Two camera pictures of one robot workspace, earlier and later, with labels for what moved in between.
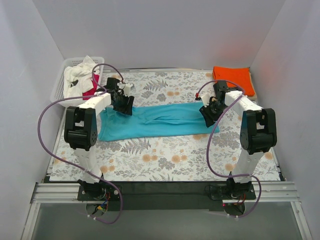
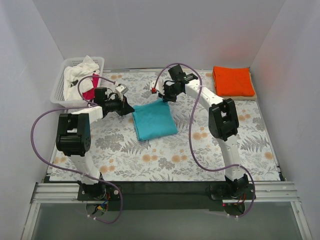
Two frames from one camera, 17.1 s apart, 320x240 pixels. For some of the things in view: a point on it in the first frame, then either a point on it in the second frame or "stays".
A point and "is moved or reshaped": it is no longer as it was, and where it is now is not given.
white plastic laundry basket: x=57 y=91 stays
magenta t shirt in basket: x=91 y=91 stays
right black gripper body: x=211 y=113 -> x=166 y=90
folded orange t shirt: x=240 y=76 stays
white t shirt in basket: x=78 y=78 stays
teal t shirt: x=162 y=119 is moved or reshaped
